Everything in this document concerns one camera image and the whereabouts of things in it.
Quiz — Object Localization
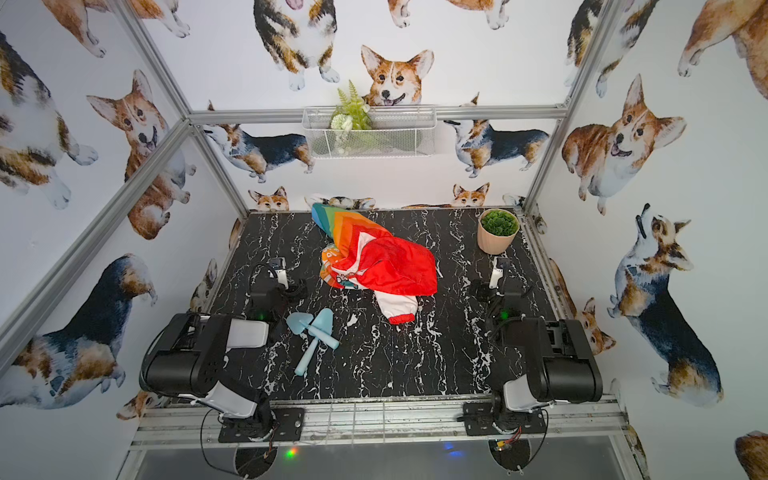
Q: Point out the rainbow red hooded kids jacket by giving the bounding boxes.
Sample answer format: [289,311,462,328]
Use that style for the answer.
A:
[311,203,438,325]

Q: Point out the aluminium frame profile bars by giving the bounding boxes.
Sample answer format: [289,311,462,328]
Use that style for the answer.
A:
[1,1,620,371]

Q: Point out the aluminium front mounting rail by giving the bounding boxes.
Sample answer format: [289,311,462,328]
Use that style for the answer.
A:
[130,395,628,451]

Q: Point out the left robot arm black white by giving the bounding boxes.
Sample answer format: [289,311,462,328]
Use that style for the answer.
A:
[139,258,308,420]

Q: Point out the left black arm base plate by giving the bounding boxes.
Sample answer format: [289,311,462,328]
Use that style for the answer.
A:
[218,408,306,443]

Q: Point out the pink pot with green plant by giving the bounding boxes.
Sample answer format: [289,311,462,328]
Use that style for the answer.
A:
[477,209,520,255]

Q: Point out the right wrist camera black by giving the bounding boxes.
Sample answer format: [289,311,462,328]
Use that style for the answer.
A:
[489,256,511,289]

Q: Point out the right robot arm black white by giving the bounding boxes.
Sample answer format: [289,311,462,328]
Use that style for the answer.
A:
[469,277,603,413]

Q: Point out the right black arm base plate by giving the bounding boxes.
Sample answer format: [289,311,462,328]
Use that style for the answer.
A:
[457,402,548,436]

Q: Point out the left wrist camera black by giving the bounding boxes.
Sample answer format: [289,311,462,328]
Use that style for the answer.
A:
[268,257,289,288]

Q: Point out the white wire mesh basket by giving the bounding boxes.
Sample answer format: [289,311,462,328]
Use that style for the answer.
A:
[302,106,437,159]

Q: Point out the green fern with white flower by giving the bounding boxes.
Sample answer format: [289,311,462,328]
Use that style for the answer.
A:
[330,81,372,153]

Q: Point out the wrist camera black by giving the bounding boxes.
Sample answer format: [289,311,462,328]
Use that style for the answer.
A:
[268,257,289,288]
[489,256,511,289]

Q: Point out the light blue toy shovel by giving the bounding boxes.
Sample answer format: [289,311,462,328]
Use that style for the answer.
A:
[286,312,339,349]

